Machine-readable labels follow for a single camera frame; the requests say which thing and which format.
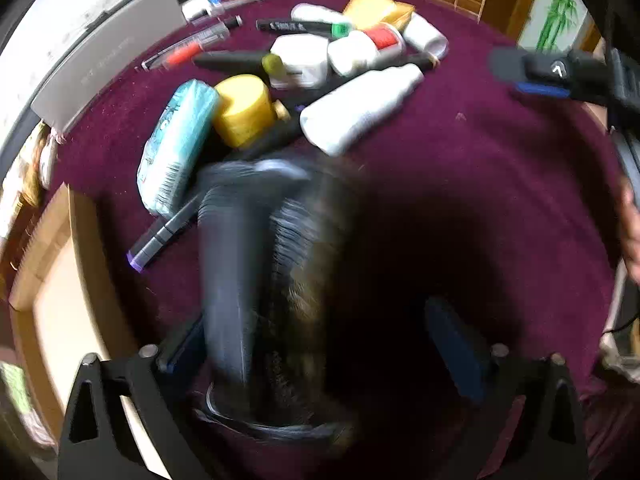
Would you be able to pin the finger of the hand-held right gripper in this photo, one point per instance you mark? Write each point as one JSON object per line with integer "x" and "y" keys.
{"x": 542, "y": 91}
{"x": 545, "y": 67}

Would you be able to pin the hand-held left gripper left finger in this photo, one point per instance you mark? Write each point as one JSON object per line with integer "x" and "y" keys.
{"x": 182, "y": 350}

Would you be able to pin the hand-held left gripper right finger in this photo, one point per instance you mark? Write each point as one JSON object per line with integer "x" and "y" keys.
{"x": 457, "y": 345}

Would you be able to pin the black pouch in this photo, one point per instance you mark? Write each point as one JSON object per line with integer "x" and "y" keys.
{"x": 260, "y": 285}

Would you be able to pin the black marker purple cap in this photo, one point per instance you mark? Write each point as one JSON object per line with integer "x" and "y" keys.
{"x": 160, "y": 237}

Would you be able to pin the cardboard box tray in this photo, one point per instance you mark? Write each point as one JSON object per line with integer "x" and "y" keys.
{"x": 55, "y": 310}

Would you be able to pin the large white bottle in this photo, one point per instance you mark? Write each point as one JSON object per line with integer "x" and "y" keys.
{"x": 355, "y": 110}

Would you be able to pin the teal tissue pack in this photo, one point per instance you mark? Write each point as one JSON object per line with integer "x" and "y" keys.
{"x": 175, "y": 145}

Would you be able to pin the yellow jar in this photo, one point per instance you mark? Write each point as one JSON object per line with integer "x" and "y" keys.
{"x": 245, "y": 110}

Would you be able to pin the black marker green cap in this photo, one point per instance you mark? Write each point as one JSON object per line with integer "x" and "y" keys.
{"x": 295, "y": 25}

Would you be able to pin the black marker olive cap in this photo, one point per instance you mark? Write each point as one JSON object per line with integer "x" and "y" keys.
{"x": 225, "y": 61}

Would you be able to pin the black capped pen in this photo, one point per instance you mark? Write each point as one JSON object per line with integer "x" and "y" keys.
{"x": 220, "y": 30}

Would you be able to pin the person's right hand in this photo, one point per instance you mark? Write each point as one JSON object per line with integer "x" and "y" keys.
{"x": 631, "y": 230}

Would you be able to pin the bamboo print panel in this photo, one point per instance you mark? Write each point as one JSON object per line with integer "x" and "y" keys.
{"x": 560, "y": 5}

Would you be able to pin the small white bottle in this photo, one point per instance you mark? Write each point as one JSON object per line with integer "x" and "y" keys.
{"x": 425, "y": 32}
{"x": 315, "y": 12}

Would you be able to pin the black marker tan cap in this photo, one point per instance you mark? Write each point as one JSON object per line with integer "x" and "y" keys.
{"x": 405, "y": 62}

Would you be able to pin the yellow packet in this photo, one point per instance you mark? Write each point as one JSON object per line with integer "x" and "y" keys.
{"x": 372, "y": 7}

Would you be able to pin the white bottle red label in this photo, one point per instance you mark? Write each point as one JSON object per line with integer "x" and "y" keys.
{"x": 352, "y": 55}

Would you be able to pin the white cube box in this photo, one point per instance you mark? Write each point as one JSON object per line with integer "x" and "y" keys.
{"x": 300, "y": 57}

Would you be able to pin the clear pen red ink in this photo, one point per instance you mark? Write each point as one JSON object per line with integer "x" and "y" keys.
{"x": 182, "y": 52}

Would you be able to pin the grey shoe box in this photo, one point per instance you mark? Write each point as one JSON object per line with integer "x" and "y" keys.
{"x": 100, "y": 60}

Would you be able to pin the clear pen blue ink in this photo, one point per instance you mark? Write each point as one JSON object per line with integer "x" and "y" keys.
{"x": 240, "y": 0}

